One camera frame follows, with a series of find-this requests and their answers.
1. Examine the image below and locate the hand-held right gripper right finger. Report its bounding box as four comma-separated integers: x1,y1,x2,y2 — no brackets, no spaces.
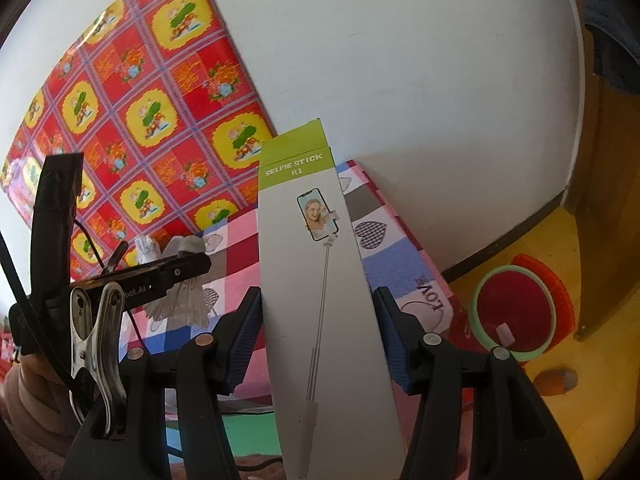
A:
372,286,583,480

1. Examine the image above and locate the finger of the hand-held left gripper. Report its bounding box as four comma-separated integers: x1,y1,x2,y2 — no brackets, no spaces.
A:
150,252,212,297

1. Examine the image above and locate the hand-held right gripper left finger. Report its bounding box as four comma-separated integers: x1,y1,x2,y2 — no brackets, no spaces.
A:
65,286,266,480

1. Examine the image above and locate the white paper fan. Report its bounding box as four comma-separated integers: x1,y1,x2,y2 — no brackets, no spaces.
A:
135,234,211,328

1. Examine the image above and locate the white green cardboard box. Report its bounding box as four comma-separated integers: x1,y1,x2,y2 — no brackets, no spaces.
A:
257,119,408,480

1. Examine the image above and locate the red bin with green rim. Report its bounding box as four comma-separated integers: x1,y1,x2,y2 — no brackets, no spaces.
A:
472,265,558,363

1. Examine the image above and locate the person's left forearm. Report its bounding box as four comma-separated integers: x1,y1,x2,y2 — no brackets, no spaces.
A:
0,355,91,461

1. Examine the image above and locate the metal spring clip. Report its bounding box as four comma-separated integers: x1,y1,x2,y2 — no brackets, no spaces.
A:
104,241,130,273
70,282,126,436

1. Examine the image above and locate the colourful foam floor mat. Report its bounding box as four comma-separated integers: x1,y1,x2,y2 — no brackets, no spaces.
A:
165,400,286,461

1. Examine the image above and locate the checked heart blanket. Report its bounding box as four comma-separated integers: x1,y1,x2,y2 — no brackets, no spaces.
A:
120,160,456,401

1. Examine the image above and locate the red floral headboard cloth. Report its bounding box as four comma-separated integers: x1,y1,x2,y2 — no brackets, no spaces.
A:
0,0,276,281

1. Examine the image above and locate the orange slipper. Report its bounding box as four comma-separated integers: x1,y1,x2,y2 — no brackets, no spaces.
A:
532,369,578,396

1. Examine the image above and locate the red bin lid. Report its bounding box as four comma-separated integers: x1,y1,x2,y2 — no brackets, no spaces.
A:
510,254,576,341

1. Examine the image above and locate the wooden door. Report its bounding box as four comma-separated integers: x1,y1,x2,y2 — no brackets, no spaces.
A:
560,25,640,341

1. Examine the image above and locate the blue quilted cloth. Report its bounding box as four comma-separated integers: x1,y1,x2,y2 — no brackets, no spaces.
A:
580,0,640,91

